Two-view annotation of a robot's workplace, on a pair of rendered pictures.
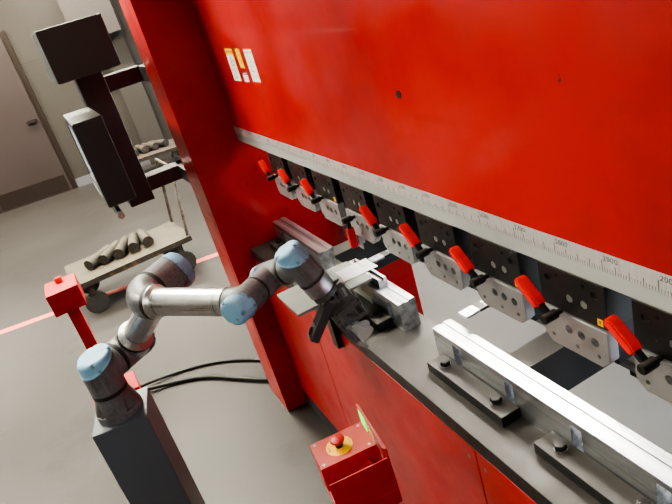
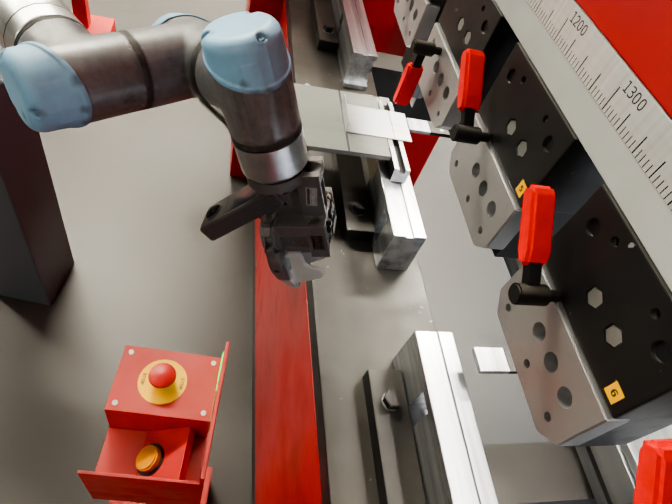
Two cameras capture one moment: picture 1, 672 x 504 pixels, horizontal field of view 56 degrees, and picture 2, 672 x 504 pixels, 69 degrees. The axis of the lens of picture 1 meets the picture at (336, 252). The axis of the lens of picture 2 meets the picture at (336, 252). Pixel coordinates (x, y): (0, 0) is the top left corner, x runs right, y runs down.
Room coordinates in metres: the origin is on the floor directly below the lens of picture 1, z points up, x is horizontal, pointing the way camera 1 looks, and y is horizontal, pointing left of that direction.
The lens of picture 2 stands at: (1.02, -0.01, 1.54)
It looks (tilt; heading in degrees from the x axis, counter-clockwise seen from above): 49 degrees down; 356
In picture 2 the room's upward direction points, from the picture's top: 23 degrees clockwise
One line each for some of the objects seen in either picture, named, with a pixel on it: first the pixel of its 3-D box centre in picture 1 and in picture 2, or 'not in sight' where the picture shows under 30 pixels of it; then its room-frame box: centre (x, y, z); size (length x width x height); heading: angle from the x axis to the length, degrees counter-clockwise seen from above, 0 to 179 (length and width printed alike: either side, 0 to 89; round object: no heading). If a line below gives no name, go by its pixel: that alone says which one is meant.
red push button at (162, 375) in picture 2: (338, 442); (162, 378); (1.30, 0.14, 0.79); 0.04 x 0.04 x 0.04
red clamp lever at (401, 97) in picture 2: (352, 231); (415, 75); (1.66, -0.06, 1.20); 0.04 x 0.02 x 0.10; 110
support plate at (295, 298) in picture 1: (323, 287); (315, 116); (1.78, 0.07, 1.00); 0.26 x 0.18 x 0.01; 110
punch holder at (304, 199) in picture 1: (312, 181); not in sight; (2.04, 0.01, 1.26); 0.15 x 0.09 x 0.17; 20
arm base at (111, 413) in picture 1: (114, 398); not in sight; (1.78, 0.84, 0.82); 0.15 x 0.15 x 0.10
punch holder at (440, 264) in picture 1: (453, 244); (613, 325); (1.29, -0.26, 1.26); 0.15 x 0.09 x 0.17; 20
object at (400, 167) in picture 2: (367, 272); (390, 139); (1.81, -0.08, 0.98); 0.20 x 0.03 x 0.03; 20
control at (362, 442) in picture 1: (351, 463); (162, 419); (1.26, 0.12, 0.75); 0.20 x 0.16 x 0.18; 12
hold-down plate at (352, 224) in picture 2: (362, 307); (349, 178); (1.77, -0.03, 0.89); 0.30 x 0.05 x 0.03; 20
